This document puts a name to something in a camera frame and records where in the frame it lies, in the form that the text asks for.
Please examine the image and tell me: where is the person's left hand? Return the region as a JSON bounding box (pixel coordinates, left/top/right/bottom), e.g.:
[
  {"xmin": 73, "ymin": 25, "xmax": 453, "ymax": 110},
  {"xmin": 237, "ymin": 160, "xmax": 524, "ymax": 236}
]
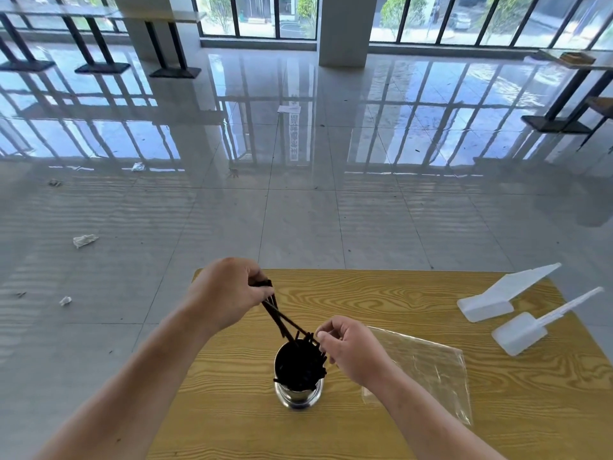
[{"xmin": 184, "ymin": 257, "xmax": 275, "ymax": 339}]

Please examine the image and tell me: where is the clear plastic bag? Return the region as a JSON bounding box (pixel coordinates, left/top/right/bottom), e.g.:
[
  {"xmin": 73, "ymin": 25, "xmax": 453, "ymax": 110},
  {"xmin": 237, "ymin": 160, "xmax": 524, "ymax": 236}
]
[{"xmin": 361, "ymin": 325, "xmax": 474, "ymax": 427}]

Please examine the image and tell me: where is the wide white plastic stand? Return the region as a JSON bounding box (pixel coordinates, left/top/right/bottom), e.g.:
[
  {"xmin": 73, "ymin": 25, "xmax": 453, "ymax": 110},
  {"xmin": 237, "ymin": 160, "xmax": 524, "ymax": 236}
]
[{"xmin": 456, "ymin": 263, "xmax": 563, "ymax": 324}]

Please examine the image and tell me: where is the person's right forearm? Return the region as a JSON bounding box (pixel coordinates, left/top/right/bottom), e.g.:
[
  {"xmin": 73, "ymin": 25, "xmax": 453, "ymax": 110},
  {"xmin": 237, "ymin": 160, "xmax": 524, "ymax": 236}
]
[{"xmin": 366, "ymin": 364, "xmax": 508, "ymax": 460}]

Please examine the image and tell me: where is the person's right hand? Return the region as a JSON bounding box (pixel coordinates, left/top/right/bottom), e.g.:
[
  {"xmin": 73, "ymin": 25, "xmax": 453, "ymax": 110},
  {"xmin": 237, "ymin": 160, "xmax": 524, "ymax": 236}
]
[{"xmin": 315, "ymin": 314, "xmax": 396, "ymax": 391}]

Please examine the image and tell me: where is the steel cylindrical holder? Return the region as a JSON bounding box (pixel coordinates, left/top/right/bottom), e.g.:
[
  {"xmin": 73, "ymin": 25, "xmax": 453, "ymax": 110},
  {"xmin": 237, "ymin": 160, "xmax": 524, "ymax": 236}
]
[{"xmin": 273, "ymin": 341, "xmax": 326, "ymax": 411}]

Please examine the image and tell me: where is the person's left forearm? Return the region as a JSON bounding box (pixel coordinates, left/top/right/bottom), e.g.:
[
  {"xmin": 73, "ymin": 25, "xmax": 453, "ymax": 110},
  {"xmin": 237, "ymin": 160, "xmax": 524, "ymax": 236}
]
[{"xmin": 33, "ymin": 301, "xmax": 216, "ymax": 460}]

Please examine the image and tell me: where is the dark dining chair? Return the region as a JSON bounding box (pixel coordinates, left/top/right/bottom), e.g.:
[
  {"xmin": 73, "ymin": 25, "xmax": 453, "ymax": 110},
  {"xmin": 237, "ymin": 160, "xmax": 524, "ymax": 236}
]
[{"xmin": 577, "ymin": 96, "xmax": 613, "ymax": 151}]

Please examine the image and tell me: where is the small wooden tray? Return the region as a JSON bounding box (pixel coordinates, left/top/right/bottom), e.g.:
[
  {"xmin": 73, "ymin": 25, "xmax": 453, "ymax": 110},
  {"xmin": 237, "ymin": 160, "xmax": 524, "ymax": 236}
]
[{"xmin": 559, "ymin": 51, "xmax": 597, "ymax": 66}]

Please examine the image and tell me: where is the wooden table with black pedestal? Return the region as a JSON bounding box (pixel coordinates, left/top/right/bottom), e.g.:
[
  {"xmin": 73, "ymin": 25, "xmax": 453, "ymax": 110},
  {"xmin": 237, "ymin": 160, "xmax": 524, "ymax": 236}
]
[{"xmin": 520, "ymin": 48, "xmax": 613, "ymax": 135}]

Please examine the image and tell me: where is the long table with black legs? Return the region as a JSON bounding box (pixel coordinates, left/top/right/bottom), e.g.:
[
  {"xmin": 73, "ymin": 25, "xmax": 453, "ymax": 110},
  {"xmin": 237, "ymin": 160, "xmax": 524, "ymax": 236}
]
[
  {"xmin": 117, "ymin": 9, "xmax": 207, "ymax": 80},
  {"xmin": 0, "ymin": 6, "xmax": 132, "ymax": 75}
]

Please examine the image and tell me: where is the narrow white plastic stand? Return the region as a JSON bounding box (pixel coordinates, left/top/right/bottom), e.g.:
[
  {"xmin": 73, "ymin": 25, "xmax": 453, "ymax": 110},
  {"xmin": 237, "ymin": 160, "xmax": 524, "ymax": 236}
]
[{"xmin": 491, "ymin": 286, "xmax": 605, "ymax": 358}]

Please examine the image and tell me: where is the black framed window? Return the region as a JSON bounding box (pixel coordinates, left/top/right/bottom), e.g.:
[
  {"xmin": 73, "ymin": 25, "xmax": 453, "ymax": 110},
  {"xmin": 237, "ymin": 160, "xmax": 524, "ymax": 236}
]
[
  {"xmin": 191, "ymin": 0, "xmax": 319, "ymax": 40},
  {"xmin": 368, "ymin": 0, "xmax": 613, "ymax": 49}
]

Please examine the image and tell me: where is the bunch of black straws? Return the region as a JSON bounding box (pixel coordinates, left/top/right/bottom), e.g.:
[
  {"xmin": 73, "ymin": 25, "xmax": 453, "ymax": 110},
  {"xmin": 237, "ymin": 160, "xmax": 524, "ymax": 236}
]
[{"xmin": 248, "ymin": 279, "xmax": 329, "ymax": 394}]

